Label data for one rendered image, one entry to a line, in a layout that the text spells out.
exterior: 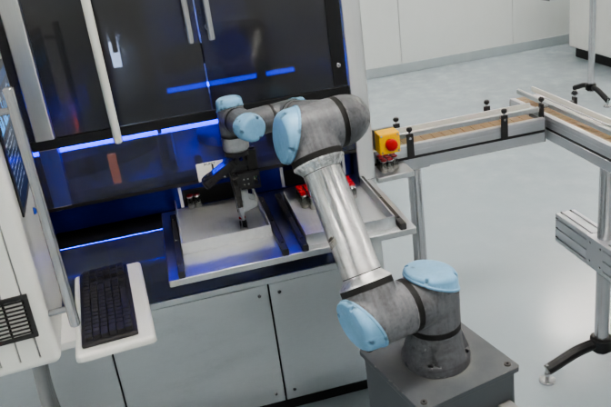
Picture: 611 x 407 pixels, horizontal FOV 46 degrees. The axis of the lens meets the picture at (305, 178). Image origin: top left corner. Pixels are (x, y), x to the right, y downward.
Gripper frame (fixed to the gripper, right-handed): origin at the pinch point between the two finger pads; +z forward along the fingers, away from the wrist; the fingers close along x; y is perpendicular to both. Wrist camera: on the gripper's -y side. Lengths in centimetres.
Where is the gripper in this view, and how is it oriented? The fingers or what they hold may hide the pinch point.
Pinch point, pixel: (239, 214)
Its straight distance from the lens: 210.0
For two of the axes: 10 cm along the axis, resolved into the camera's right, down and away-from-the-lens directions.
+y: 9.7, -1.9, 1.7
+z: 1.2, 9.2, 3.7
